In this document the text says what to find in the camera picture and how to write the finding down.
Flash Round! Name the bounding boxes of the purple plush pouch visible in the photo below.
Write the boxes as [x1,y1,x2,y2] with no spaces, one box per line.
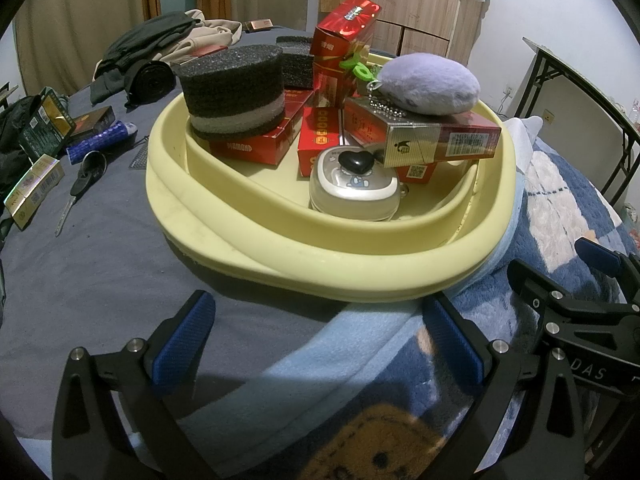
[377,53,482,115]

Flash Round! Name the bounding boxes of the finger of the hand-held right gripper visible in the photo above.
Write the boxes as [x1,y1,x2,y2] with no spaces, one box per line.
[575,237,640,293]
[507,259,640,343]

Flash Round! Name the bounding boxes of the black handled scissors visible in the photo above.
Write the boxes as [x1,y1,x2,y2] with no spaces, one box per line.
[55,151,107,236]

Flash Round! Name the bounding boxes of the beige clothing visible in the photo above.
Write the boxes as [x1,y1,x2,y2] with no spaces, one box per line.
[165,19,244,66]

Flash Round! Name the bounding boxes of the black cylindrical case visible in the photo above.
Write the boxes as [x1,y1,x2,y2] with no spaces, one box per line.
[125,60,173,106]

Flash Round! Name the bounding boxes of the black box gold print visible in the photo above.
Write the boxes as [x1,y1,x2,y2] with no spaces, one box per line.
[67,106,116,143]

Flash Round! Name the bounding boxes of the dark clothing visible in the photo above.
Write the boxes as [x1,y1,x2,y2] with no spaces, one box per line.
[90,10,201,108]

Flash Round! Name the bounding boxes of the red and silver carton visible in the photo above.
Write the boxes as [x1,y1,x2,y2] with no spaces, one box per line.
[397,160,443,182]
[342,96,502,168]

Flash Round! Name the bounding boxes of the yellow and white box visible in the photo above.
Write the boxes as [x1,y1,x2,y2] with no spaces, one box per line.
[4,155,66,231]

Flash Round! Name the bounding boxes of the cream case black heart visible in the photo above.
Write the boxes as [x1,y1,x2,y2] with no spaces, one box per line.
[308,146,401,222]

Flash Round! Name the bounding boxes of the black mesh piece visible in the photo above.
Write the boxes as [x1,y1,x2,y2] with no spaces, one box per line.
[128,142,151,171]

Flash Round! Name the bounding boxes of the wooden wardrobe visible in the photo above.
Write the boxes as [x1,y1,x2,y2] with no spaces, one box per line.
[319,0,488,63]

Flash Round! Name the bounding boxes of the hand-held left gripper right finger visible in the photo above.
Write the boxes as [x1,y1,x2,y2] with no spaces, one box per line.
[421,296,586,480]

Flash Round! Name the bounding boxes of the yellow plastic basin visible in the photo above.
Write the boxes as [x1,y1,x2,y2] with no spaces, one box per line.
[145,51,517,303]

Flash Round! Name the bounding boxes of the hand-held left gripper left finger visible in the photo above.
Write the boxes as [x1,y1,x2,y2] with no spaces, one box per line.
[51,290,217,480]

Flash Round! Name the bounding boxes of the red holographic box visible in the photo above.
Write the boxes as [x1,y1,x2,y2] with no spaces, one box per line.
[310,0,382,58]

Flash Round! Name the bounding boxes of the blue textured handle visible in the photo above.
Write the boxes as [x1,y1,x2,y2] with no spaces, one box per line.
[66,120,138,165]

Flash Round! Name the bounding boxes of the red box gold circles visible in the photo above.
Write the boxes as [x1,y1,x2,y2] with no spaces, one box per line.
[297,106,346,178]

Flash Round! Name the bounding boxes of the red box white lettering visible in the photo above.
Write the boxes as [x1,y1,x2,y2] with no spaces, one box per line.
[207,105,303,166]

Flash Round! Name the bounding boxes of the beige curtain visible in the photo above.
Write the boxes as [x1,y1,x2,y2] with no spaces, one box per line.
[12,0,321,96]

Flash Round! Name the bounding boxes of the slim red box clear window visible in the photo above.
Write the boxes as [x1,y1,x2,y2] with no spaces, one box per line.
[312,55,363,111]

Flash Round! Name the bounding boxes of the blue checked fleece blanket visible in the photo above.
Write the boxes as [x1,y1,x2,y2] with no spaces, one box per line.
[175,115,640,480]

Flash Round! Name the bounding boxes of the dark backpack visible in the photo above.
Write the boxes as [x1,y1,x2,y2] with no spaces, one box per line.
[0,95,46,196]

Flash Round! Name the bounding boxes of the black folding table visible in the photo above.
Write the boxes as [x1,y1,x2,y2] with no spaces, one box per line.
[510,36,640,206]

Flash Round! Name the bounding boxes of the grey bed sheet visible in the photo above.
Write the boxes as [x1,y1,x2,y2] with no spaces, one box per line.
[0,25,351,441]

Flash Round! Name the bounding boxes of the green plastic clip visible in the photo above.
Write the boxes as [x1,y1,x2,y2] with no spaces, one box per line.
[340,52,383,81]

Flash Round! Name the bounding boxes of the black foam puck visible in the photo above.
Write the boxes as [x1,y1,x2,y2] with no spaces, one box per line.
[178,45,286,142]
[276,35,316,92]

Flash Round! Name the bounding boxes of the dark green box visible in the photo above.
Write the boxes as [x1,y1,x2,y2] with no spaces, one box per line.
[22,86,71,158]

